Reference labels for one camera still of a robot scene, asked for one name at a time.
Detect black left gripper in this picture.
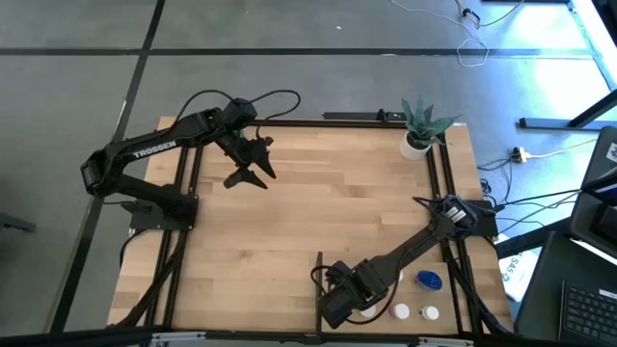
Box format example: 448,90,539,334
214,127,278,191

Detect black desk leg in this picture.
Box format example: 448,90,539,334
518,89,617,130

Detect pink Pepto bottle white cap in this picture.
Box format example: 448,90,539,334
389,303,412,322

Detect black table frame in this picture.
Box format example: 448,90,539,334
108,114,515,338

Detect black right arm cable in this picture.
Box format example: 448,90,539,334
309,264,404,327

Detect silver aluminium bracket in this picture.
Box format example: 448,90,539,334
409,335,476,347
149,331,207,347

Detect black laptop keyboard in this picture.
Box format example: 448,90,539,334
558,280,617,347

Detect blue-capped Tums bottle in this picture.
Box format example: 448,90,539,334
415,269,443,293

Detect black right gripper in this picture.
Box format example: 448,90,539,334
317,259,389,331

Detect dark grey desk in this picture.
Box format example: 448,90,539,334
513,230,617,347

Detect beige power cable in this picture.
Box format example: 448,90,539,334
527,138,599,159

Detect green plant in white pot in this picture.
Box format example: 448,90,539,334
399,94,463,162

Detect black floor cables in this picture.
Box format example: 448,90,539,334
476,156,584,235

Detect black orange floor cable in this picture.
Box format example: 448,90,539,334
455,0,526,28

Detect black bar behind table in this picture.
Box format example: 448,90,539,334
321,110,407,121

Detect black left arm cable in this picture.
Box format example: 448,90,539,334
171,88,303,141

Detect black floor object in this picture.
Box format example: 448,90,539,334
0,210,38,233

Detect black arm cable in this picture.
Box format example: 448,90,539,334
171,88,303,141
309,264,404,327

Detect white floor cable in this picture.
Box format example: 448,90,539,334
388,0,491,69

